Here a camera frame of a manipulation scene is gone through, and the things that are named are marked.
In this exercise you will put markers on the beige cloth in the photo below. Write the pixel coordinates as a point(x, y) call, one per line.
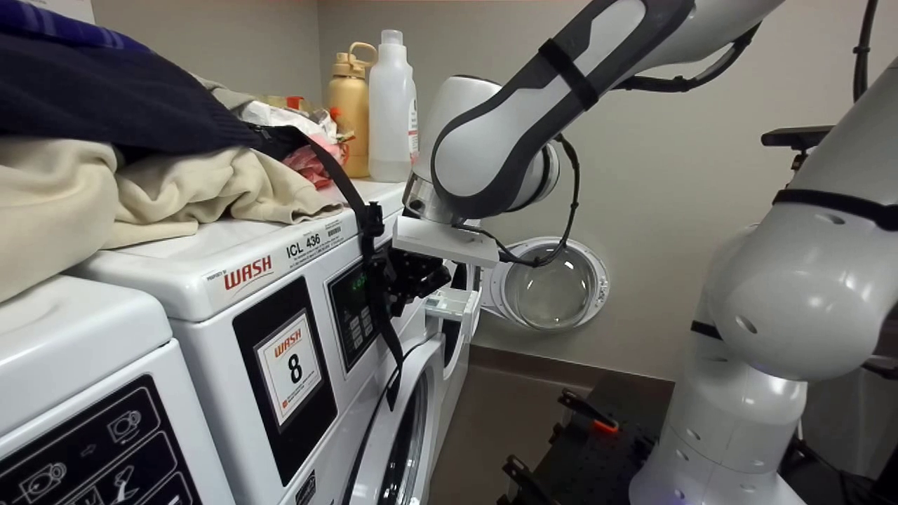
point(57, 206)

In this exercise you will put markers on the red and white cloth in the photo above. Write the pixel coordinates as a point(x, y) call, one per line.
point(304, 157)

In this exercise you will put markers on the white washing machine icon panel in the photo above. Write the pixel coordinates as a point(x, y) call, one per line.
point(73, 346)

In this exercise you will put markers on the white plastic bottle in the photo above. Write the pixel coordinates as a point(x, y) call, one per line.
point(389, 102)

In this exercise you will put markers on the white WASH washing machine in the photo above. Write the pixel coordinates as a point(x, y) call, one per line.
point(215, 255)

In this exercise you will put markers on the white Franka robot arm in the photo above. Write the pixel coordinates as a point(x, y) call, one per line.
point(802, 299)

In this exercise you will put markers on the white washer door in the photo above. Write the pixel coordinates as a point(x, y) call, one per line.
point(377, 450)

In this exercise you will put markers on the number 8 sticker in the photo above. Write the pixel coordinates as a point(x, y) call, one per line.
point(289, 369)

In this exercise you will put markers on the round glass washer door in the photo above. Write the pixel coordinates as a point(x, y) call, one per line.
point(557, 294)

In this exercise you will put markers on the gold detergent bottle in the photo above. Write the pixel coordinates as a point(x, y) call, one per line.
point(349, 108)

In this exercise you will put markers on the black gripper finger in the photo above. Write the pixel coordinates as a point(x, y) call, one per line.
point(396, 301)
point(393, 266)

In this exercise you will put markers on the black chair armrest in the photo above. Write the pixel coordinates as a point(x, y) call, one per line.
point(791, 136)

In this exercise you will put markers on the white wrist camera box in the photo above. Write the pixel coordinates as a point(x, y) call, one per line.
point(445, 241)

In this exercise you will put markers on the black clamp orange tip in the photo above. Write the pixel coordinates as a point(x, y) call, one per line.
point(591, 414)

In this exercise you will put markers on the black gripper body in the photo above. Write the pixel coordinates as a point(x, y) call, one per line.
point(426, 272)

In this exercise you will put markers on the dark navy cloth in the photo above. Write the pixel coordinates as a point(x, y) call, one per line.
point(102, 84)

